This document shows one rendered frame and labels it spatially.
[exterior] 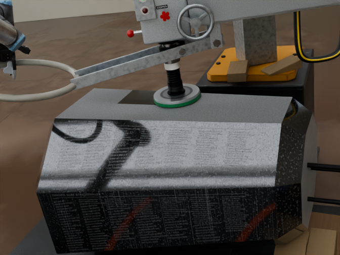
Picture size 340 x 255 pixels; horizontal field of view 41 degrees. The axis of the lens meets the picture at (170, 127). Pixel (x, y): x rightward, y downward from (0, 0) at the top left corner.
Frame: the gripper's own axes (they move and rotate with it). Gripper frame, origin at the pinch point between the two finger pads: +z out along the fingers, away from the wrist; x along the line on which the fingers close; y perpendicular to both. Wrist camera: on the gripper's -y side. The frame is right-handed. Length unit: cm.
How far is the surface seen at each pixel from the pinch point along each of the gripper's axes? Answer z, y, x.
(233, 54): 2, -131, 9
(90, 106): 8.9, -27.1, 31.8
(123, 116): 5, -33, 55
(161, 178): 19, -35, 88
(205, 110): -2, -61, 78
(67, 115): 10.9, -15.3, 32.3
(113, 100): 7, -38, 34
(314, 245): 51, -95, 122
